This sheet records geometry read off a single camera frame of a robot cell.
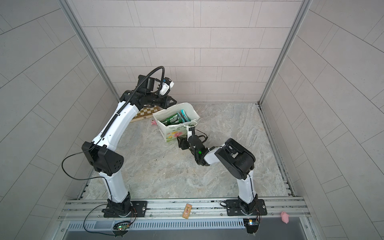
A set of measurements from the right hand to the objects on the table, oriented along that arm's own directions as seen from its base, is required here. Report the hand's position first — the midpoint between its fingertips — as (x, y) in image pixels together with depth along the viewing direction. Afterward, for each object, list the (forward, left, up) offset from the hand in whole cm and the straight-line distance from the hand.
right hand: (181, 137), depth 92 cm
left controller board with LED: (-44, +26, -2) cm, 51 cm away
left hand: (+6, -2, +27) cm, 27 cm away
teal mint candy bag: (+9, -3, +9) cm, 13 cm away
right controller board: (-45, -33, -7) cm, 56 cm away
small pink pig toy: (+14, +19, -1) cm, 24 cm away
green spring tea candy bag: (+7, +4, +10) cm, 13 cm away
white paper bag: (-2, +5, +9) cm, 11 cm away
